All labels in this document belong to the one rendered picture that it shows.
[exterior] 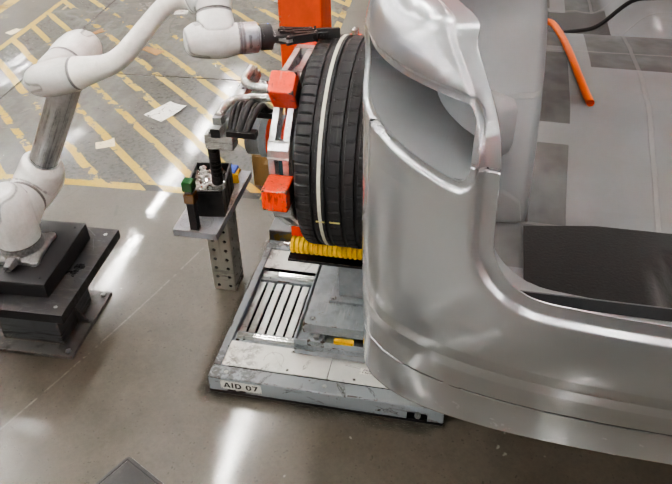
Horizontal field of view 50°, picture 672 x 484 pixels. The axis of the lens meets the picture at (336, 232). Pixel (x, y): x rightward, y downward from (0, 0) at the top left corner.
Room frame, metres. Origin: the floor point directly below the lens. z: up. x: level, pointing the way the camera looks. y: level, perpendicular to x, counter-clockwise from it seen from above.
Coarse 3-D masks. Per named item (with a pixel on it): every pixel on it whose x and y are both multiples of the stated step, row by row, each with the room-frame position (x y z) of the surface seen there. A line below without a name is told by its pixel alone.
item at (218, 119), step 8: (232, 96) 1.99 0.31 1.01; (240, 96) 1.99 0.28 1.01; (248, 96) 1.99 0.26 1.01; (256, 96) 1.99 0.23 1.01; (264, 96) 1.99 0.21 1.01; (224, 104) 1.94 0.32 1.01; (232, 104) 1.96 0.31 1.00; (216, 112) 1.89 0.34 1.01; (224, 112) 1.90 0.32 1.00; (216, 120) 1.87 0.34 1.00; (224, 120) 1.89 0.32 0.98
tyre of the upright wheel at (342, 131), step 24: (360, 48) 1.95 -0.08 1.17; (312, 72) 1.85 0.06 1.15; (336, 72) 1.85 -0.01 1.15; (360, 72) 1.83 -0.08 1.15; (312, 96) 1.79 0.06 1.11; (336, 96) 1.77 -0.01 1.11; (360, 96) 1.77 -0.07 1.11; (312, 120) 1.74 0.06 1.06; (336, 120) 1.72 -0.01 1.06; (360, 120) 1.72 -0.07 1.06; (312, 144) 1.71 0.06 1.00; (336, 144) 1.69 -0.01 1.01; (360, 144) 1.68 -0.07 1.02; (312, 168) 1.68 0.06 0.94; (336, 168) 1.66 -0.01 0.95; (360, 168) 1.65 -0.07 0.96; (312, 192) 1.67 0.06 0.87; (336, 192) 1.65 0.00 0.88; (360, 192) 1.63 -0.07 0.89; (312, 216) 1.68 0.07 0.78; (336, 216) 1.65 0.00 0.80; (360, 216) 1.64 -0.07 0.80; (312, 240) 1.73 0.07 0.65; (336, 240) 1.70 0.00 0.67; (360, 240) 1.67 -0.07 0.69
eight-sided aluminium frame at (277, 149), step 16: (304, 48) 2.09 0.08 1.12; (288, 64) 1.97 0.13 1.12; (304, 64) 1.97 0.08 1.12; (288, 112) 1.82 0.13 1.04; (272, 128) 1.79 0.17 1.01; (288, 128) 1.78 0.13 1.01; (272, 144) 1.76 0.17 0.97; (288, 144) 1.75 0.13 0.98; (272, 160) 1.75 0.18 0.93; (288, 160) 1.73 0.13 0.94; (288, 224) 1.88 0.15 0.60
